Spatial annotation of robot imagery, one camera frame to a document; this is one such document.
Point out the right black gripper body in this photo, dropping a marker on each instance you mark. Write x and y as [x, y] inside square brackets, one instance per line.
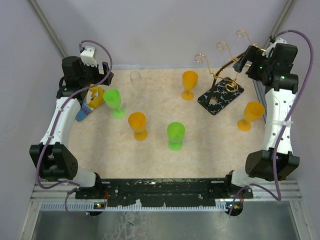
[260, 63]

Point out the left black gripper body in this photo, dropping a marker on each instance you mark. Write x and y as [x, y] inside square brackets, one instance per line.
[91, 74]

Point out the gold wine glass rack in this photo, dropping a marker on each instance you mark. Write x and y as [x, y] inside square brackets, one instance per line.
[224, 90]

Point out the green goblet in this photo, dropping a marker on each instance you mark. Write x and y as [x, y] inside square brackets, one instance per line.
[113, 99]
[175, 132]

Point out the orange goblet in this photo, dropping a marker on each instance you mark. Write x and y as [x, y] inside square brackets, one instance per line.
[252, 112]
[138, 123]
[189, 82]

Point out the clear wine glass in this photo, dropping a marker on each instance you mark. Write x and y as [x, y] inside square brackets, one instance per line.
[138, 85]

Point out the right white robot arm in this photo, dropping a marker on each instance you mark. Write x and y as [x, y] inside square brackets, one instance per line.
[272, 67]

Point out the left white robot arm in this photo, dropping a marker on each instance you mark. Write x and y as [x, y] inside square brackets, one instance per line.
[54, 162]

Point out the blue yellow box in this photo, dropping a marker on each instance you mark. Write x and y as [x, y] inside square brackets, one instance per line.
[93, 99]

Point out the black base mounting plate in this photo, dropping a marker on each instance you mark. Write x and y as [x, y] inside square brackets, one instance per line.
[159, 192]

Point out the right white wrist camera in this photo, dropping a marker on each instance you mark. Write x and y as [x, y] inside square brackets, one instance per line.
[273, 45]

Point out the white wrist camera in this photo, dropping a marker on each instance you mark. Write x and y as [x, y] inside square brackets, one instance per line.
[88, 56]
[273, 45]

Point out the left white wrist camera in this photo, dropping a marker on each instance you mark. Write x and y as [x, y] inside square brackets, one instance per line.
[88, 56]

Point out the aluminium frame rail front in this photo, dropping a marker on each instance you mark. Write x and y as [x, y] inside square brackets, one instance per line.
[289, 190]

